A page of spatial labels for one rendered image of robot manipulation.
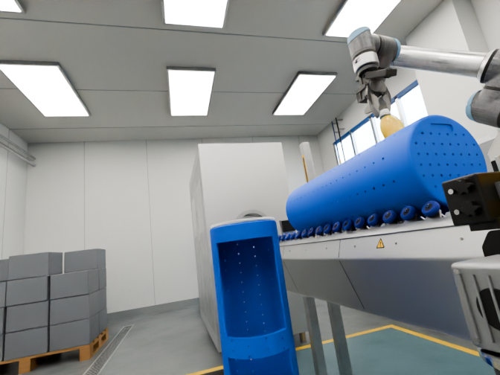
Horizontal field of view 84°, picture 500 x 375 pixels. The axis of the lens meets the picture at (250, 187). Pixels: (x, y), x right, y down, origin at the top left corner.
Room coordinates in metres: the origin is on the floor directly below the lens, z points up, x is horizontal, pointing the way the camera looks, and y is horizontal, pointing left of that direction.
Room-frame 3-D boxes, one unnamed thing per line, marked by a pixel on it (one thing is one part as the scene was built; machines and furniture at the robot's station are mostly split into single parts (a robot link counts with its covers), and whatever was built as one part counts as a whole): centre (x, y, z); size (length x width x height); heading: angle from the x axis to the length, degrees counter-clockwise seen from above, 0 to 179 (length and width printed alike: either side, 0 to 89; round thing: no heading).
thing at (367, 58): (0.96, -0.51, 1.55); 0.10 x 0.09 x 0.05; 107
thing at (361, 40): (0.96, -0.51, 1.64); 0.10 x 0.09 x 0.12; 112
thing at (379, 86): (0.97, -0.51, 1.47); 0.09 x 0.08 x 0.12; 17
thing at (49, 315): (3.46, 2.63, 0.59); 1.20 x 0.80 x 1.19; 105
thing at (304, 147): (2.16, -0.49, 0.85); 0.06 x 0.06 x 1.70; 17
